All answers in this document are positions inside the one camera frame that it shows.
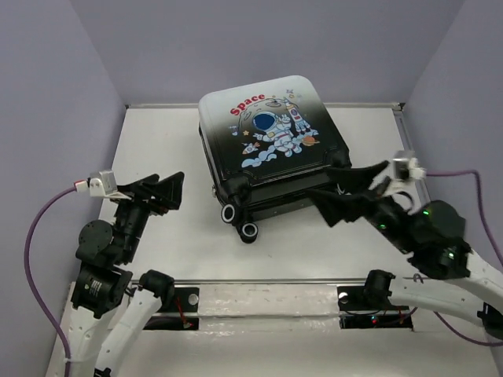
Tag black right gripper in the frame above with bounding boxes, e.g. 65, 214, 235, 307
300, 159, 413, 251

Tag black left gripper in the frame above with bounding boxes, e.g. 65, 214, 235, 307
112, 169, 187, 260

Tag black hard-shell suitcase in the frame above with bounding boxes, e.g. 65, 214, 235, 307
198, 75, 351, 243

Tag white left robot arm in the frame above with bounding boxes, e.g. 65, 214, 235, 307
61, 170, 185, 376

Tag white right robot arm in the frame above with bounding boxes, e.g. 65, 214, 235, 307
307, 152, 502, 339

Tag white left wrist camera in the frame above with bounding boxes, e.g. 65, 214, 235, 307
74, 170, 119, 198

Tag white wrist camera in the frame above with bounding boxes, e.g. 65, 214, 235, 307
379, 150, 427, 210
74, 170, 119, 198

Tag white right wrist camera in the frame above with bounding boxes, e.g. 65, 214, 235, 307
379, 150, 427, 210

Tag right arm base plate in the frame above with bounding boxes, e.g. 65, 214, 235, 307
337, 285, 413, 330

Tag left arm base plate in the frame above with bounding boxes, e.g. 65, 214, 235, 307
144, 286, 200, 331

